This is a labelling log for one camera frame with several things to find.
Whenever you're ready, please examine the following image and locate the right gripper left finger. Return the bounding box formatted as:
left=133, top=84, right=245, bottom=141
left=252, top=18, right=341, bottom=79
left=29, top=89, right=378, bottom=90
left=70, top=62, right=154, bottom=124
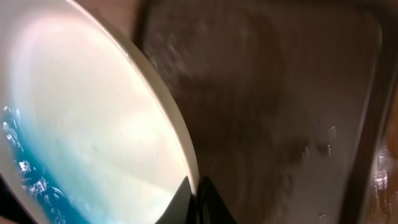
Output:
left=155, top=177, right=197, bottom=224

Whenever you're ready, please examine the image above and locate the brown plastic serving tray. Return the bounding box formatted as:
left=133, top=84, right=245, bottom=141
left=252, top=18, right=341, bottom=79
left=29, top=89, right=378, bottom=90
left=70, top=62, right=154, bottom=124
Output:
left=133, top=0, right=397, bottom=223

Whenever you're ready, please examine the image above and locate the white plate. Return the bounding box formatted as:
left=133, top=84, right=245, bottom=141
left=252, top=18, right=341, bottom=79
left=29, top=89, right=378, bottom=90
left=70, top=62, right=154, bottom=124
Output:
left=1, top=1, right=199, bottom=223

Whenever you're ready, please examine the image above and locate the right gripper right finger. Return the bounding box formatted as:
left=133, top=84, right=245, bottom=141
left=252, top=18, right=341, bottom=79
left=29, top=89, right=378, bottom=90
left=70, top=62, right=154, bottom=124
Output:
left=198, top=176, right=237, bottom=224

